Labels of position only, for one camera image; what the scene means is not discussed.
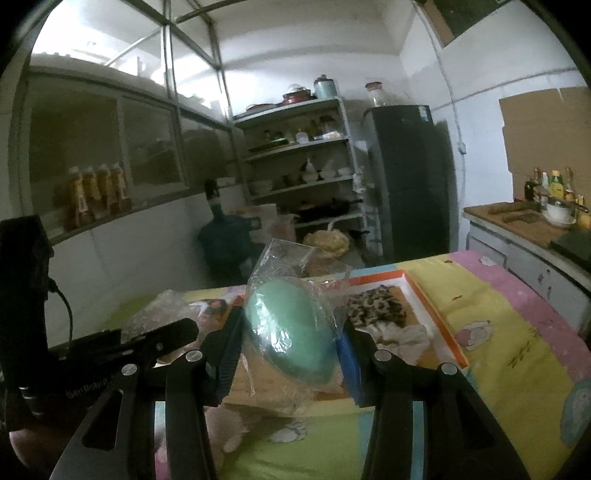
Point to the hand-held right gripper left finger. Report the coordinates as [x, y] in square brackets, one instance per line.
[228, 355]

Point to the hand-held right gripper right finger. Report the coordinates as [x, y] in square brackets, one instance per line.
[353, 369]

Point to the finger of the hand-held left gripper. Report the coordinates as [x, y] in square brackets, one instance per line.
[166, 334]

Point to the clear plastic bag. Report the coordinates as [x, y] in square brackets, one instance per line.
[157, 309]

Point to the white lace cloth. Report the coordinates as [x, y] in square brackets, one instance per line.
[406, 334]

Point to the green sponge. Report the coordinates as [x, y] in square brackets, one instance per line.
[286, 327]

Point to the leopard print cloth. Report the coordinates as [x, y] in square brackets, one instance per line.
[374, 307]

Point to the pale pink plush toy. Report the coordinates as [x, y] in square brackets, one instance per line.
[228, 427]

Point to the orange rimmed cardboard box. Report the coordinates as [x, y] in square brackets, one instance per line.
[429, 323]

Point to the blue water jug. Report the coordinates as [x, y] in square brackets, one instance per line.
[226, 240]

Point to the pale yellow flatbread pile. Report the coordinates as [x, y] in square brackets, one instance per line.
[325, 242]

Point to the clear plastic container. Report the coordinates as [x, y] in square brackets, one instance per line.
[285, 228]

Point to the white bucket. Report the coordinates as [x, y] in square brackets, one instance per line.
[268, 214]

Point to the black water pump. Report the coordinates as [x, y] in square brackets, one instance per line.
[212, 191]

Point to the cartoon printed blanket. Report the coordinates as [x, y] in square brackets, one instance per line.
[508, 332]

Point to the black frying pan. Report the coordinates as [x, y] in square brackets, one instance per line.
[328, 210]

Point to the glass partition window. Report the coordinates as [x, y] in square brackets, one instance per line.
[92, 129]

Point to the white plastic bag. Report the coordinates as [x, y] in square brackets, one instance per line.
[361, 183]

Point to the dark grey refrigerator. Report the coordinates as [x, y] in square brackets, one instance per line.
[411, 184]

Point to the kitchen counter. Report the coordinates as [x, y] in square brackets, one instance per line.
[521, 263]

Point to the wooden cutting board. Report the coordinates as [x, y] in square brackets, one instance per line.
[512, 230]

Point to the metal shelf unit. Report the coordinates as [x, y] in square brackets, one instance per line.
[295, 145]

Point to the cleaver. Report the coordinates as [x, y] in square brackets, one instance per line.
[521, 218]

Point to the row of jars and bottles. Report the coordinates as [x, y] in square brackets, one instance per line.
[304, 134]

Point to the stacked plates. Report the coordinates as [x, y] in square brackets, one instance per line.
[261, 108]

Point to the black induction cooker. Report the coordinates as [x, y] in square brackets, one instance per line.
[575, 247]

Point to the large white bowl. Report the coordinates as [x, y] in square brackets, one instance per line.
[561, 216]

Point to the red pot glass lid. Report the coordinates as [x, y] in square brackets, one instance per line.
[298, 96]

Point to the cluster of condiment bottles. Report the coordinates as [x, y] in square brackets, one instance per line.
[556, 187]

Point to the glass jar red lid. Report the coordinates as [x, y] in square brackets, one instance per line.
[379, 94]

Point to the teal canister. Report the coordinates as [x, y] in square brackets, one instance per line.
[326, 88]

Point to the large brown cardboard sheet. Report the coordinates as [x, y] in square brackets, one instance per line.
[545, 138]

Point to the narrow brown cardboard strip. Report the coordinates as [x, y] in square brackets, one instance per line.
[438, 23]

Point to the dark framed window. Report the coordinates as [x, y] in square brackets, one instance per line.
[480, 16]

